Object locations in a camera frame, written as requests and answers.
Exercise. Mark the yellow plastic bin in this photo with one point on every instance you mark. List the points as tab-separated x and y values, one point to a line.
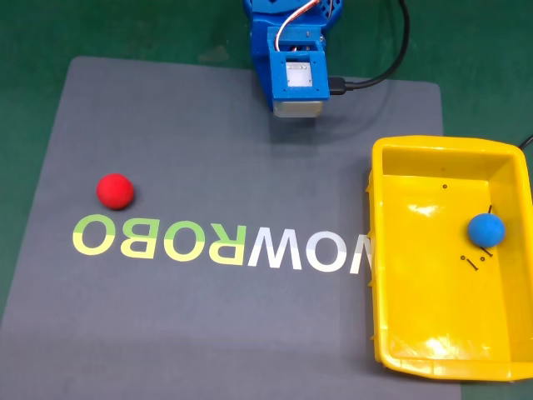
437	300

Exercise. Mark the black screw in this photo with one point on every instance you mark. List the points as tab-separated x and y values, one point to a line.
472	263
490	209
486	251

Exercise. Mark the silver camera in blue mount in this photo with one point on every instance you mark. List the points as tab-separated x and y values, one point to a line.
299	89

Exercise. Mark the blue ball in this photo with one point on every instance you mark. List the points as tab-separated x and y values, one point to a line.
486	230

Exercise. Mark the grey mat with NOWROBO print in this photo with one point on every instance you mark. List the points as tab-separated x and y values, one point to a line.
208	166

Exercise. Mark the red ball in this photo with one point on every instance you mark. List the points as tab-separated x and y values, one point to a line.
115	191

